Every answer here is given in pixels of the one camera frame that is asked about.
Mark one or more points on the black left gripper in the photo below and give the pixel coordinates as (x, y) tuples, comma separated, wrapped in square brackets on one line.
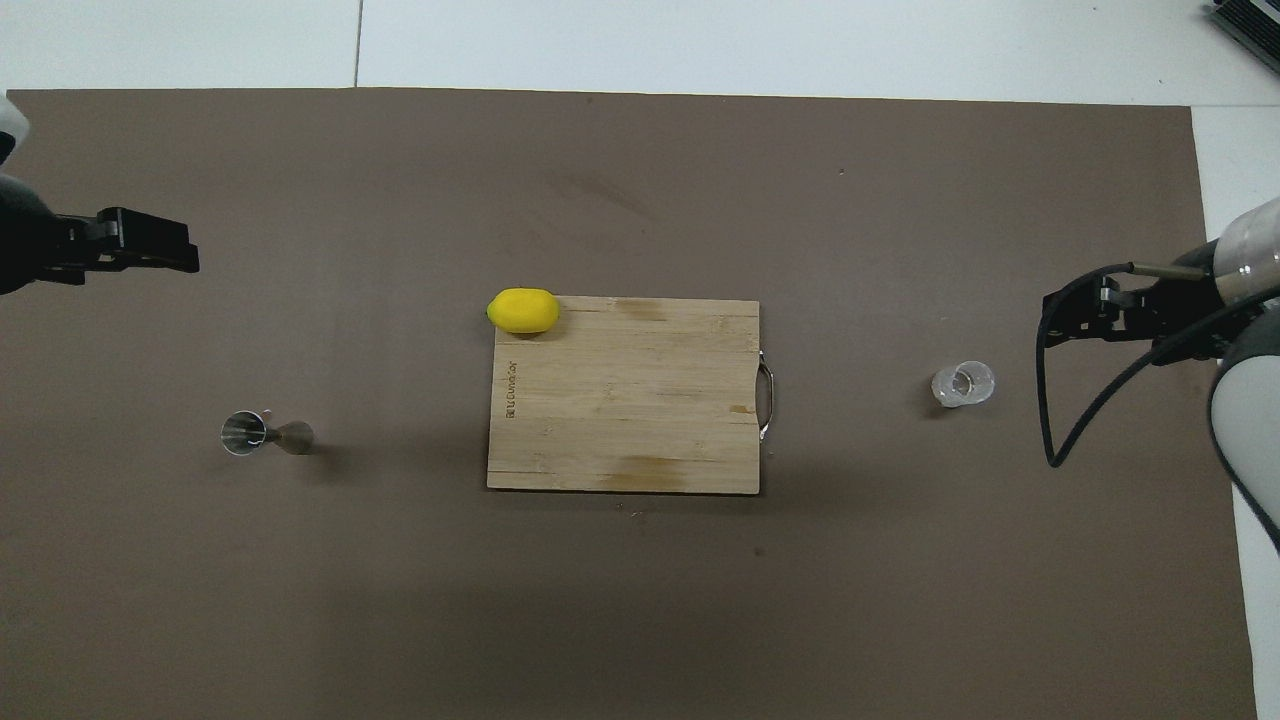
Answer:
[(75, 245)]

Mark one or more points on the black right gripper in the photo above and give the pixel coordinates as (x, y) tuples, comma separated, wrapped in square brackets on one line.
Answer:
[(1165, 310)]

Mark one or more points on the clear plastic cup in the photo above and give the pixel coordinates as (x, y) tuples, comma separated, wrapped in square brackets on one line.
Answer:
[(964, 384)]

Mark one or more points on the steel double jigger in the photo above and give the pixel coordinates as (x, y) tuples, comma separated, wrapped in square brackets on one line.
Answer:
[(245, 433)]

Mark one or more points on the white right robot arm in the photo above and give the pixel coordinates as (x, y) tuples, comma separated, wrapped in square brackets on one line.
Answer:
[(1245, 420)]

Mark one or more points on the grey ribbed device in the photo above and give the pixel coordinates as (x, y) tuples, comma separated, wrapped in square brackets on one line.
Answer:
[(1250, 25)]

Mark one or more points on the yellow lemon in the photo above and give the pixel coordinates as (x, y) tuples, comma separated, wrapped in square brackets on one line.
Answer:
[(523, 311)]

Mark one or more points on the wooden cutting board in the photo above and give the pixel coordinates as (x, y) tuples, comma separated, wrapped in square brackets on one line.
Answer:
[(625, 400)]

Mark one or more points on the brown table mat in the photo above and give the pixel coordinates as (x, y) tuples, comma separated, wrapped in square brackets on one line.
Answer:
[(640, 600)]

